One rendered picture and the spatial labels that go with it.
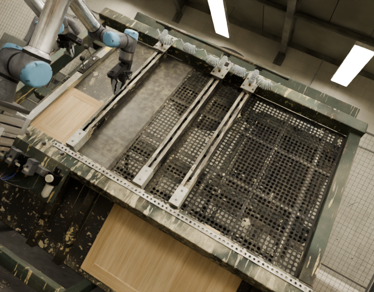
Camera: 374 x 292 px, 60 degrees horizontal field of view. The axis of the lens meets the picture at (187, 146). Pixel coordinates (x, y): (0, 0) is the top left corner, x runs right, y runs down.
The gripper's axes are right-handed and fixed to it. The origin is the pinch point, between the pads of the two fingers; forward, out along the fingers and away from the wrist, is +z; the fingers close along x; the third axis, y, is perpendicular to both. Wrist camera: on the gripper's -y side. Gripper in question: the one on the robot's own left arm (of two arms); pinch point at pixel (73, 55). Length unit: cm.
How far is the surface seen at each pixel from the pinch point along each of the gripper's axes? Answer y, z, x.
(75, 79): -4.6, 9.4, 13.2
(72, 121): -15, 12, 47
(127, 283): -71, 54, 129
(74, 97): -8.9, 11.8, 27.2
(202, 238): -109, 8, 108
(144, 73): -51, 7, -2
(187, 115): -87, 7, 29
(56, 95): 2.2, 9.4, 30.6
